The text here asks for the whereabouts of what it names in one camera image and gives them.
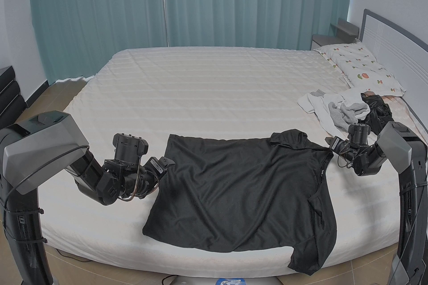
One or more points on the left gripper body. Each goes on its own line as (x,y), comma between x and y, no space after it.
(148,181)

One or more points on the black T-shirt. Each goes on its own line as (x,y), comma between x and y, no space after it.
(240,190)

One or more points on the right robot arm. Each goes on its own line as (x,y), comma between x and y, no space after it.
(398,146)

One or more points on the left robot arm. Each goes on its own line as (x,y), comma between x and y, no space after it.
(43,143)

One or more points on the bed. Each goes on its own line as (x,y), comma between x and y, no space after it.
(217,93)

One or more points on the pile of clothes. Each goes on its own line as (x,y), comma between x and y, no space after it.
(321,103)

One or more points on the black chest of drawers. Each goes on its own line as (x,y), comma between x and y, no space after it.
(10,96)

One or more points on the grey bedside table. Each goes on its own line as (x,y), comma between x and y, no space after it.
(329,40)

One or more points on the black garment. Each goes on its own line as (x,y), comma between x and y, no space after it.
(377,110)

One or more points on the white printed pillow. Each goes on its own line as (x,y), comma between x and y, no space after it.
(361,66)

